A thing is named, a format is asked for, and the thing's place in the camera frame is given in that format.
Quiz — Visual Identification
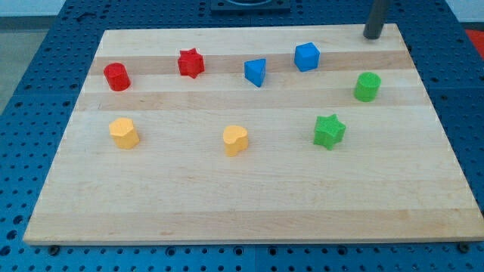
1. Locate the grey cylindrical robot arm stick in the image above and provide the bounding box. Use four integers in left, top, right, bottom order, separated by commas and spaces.
363, 0, 390, 40

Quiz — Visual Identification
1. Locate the yellow heart block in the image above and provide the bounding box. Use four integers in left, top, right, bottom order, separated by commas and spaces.
222, 125, 249, 156

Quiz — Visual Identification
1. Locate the light wooden board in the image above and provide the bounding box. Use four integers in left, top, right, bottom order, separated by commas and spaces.
23, 23, 483, 246

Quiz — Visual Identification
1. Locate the blue triangle block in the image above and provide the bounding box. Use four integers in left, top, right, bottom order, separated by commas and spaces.
244, 58, 266, 88

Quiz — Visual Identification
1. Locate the green star block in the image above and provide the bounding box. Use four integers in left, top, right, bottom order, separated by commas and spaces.
313, 114, 346, 150

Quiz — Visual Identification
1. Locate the red star block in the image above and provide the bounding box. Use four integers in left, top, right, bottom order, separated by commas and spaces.
178, 48, 205, 79

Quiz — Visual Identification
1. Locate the blue cube block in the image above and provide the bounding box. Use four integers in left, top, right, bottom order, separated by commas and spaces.
294, 42, 320, 72

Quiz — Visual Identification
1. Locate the yellow hexagon block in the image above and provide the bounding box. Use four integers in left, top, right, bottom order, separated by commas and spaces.
109, 117, 140, 150

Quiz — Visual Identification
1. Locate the green cylinder block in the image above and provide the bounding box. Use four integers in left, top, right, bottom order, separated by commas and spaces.
353, 72, 381, 102

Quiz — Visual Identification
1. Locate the red cylinder block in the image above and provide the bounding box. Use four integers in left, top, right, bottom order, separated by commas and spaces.
103, 63, 131, 91

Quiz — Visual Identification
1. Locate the red object at right edge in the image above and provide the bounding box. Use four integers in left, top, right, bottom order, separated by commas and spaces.
465, 29, 484, 59

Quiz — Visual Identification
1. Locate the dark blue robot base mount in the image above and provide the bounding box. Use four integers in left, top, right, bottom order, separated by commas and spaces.
209, 0, 291, 13

